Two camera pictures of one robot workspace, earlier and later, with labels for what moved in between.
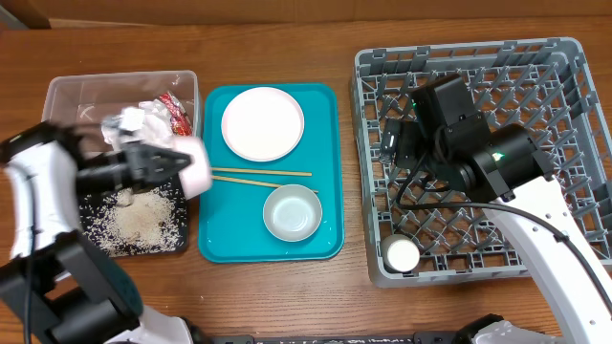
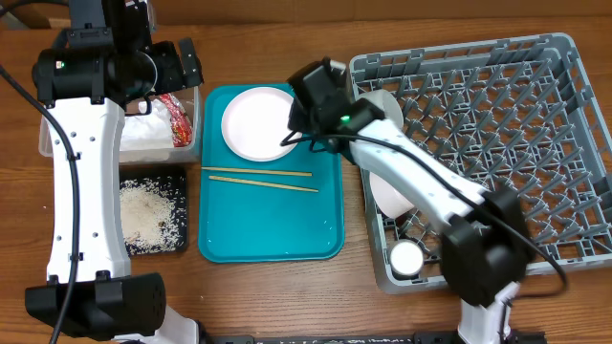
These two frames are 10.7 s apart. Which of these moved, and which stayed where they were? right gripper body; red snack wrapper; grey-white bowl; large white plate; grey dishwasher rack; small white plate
Moved: small white plate; right gripper body; grey-white bowl
Stayed: large white plate; red snack wrapper; grey dishwasher rack
